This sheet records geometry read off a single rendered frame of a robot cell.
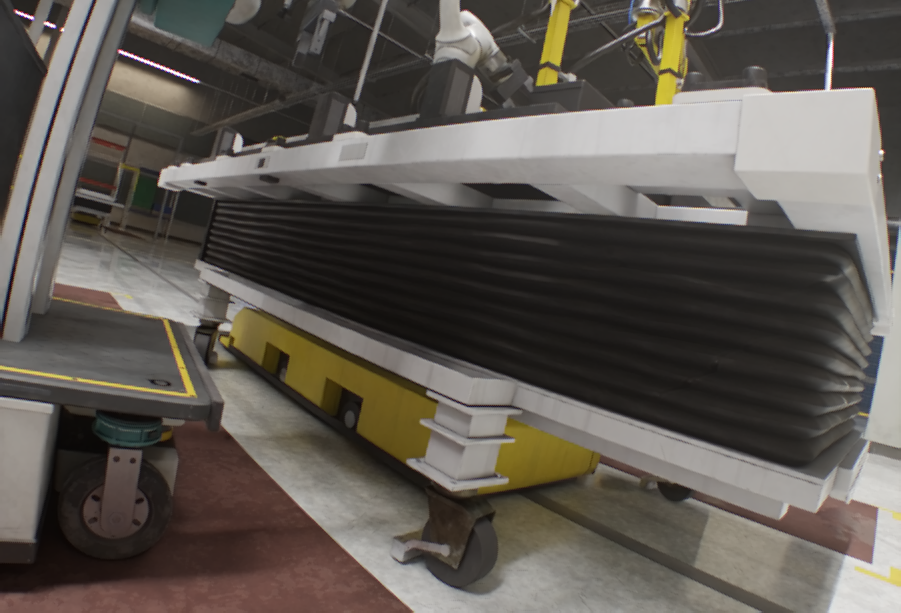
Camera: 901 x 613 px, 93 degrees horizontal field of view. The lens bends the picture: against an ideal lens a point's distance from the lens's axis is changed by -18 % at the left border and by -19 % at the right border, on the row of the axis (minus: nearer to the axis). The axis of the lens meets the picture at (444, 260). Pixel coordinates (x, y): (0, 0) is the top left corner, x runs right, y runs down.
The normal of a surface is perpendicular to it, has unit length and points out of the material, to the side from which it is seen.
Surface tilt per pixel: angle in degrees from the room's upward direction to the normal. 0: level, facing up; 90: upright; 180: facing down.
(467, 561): 89
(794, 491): 90
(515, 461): 90
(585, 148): 90
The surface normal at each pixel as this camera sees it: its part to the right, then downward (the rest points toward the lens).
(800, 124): -0.71, -0.21
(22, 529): 0.54, 0.07
